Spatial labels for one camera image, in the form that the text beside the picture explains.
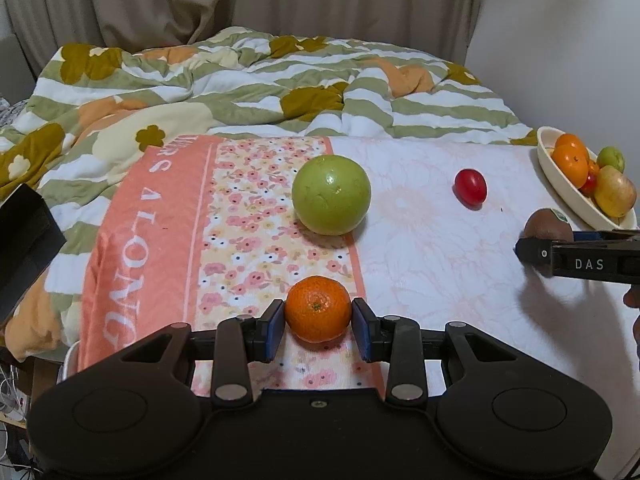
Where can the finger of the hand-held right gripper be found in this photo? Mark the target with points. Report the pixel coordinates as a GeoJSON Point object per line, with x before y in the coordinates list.
{"type": "Point", "coordinates": [590, 236]}
{"type": "Point", "coordinates": [565, 260]}

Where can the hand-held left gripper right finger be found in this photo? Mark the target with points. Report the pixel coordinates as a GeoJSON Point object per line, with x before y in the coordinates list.
{"type": "Point", "coordinates": [362, 331]}

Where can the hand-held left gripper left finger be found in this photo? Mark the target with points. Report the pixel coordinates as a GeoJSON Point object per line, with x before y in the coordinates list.
{"type": "Point", "coordinates": [274, 331]}

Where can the brown kiwi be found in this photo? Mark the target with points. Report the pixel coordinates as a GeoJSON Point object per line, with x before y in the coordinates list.
{"type": "Point", "coordinates": [547, 225]}

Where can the small mandarin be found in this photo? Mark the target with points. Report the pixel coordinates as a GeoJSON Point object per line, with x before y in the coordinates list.
{"type": "Point", "coordinates": [318, 310]}
{"type": "Point", "coordinates": [593, 165]}

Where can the yellow brown round pear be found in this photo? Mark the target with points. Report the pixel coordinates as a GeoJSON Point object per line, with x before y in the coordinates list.
{"type": "Point", "coordinates": [615, 192]}

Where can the red cherry tomato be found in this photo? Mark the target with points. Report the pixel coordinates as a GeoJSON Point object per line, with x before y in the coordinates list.
{"type": "Point", "coordinates": [470, 187]}
{"type": "Point", "coordinates": [589, 183]}

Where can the cream oval bowl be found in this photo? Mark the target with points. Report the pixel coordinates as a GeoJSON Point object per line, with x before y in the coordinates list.
{"type": "Point", "coordinates": [562, 185]}

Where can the large orange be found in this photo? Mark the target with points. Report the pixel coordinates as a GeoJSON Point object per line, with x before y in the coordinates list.
{"type": "Point", "coordinates": [570, 141]}
{"type": "Point", "coordinates": [571, 166]}

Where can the green apple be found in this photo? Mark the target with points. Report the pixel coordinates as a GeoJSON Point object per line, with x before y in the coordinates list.
{"type": "Point", "coordinates": [331, 195]}
{"type": "Point", "coordinates": [612, 158]}

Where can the person's right hand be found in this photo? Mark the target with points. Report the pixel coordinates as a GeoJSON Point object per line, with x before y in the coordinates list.
{"type": "Point", "coordinates": [633, 300]}

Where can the pink floral towel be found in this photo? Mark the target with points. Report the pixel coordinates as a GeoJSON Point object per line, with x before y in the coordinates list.
{"type": "Point", "coordinates": [425, 270]}

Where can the green striped floral blanket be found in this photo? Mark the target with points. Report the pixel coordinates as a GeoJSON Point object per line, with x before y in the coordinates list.
{"type": "Point", "coordinates": [240, 85]}

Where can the black laptop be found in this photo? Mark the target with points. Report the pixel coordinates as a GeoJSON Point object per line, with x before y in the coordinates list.
{"type": "Point", "coordinates": [27, 250]}

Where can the grey patterned pillow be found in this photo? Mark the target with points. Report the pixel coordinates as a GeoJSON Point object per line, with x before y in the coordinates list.
{"type": "Point", "coordinates": [9, 112]}

